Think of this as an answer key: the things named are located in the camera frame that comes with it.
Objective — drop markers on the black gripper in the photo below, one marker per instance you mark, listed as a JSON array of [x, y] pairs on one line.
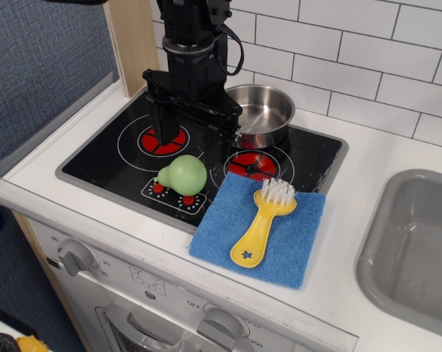
[[194, 86]]

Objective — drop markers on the small steel saucepan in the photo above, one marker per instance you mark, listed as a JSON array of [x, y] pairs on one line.
[[267, 112]]

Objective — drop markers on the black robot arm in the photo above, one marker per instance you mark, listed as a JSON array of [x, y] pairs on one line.
[[196, 45]]

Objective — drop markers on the black toy cooktop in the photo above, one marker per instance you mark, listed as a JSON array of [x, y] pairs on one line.
[[125, 163]]

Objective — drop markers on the green toy pear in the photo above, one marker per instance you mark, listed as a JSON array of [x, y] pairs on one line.
[[186, 175]]

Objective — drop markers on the blue microfibre cloth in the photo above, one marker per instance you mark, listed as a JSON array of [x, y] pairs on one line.
[[290, 241]]

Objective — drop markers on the yellow dish brush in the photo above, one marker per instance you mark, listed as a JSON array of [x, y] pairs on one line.
[[275, 198]]

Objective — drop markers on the grey left oven knob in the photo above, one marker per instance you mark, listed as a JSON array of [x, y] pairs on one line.
[[74, 256]]

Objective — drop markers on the grey oven knob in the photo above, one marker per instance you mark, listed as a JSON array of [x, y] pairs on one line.
[[74, 256], [221, 328]]

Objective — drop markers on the white toy oven front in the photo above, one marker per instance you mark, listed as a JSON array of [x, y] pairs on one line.
[[117, 306]]

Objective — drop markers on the grey right oven knob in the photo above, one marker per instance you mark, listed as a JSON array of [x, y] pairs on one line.
[[221, 328]]

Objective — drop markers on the grey sink basin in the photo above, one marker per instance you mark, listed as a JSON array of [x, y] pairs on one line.
[[400, 267]]

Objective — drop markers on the yellow object at corner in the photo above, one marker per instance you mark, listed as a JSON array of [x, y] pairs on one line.
[[31, 344]]

